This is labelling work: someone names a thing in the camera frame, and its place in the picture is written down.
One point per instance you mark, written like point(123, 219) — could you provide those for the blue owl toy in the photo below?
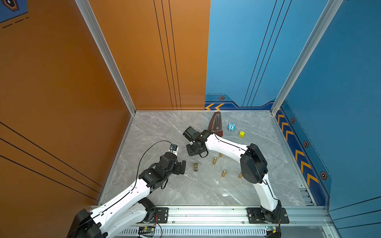
point(231, 127)

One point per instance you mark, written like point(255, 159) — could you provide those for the right black mount plate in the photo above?
point(258, 216)

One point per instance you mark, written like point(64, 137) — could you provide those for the green circuit board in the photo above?
point(146, 231)
point(275, 233)

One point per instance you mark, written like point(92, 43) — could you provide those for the dark red metronome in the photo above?
point(215, 124)

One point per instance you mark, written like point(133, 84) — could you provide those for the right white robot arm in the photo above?
point(253, 166)

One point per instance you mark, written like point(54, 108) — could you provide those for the right green circuit board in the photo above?
point(275, 233)

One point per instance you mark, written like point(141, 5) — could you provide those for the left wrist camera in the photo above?
point(173, 149)

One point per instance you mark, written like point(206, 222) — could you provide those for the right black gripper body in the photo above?
point(201, 150)

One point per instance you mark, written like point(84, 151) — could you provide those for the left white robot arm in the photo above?
point(129, 207)

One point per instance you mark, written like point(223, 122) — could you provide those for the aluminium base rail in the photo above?
point(230, 221)

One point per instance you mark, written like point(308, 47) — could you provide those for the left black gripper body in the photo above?
point(173, 170)

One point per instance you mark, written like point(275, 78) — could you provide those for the left aluminium corner post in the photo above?
point(100, 40)

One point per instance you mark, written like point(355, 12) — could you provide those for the aluminium corner post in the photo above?
point(100, 40)
point(317, 33)

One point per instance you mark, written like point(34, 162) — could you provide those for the left green circuit board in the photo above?
point(146, 231)

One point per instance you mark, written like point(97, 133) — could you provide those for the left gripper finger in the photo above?
point(181, 169)
point(182, 164)

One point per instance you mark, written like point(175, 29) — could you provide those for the left black mount plate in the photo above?
point(162, 214)

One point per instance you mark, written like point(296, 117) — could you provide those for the black mount plate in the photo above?
point(258, 216)
point(162, 214)

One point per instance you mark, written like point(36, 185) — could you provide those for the right aluminium corner post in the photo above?
point(317, 33)

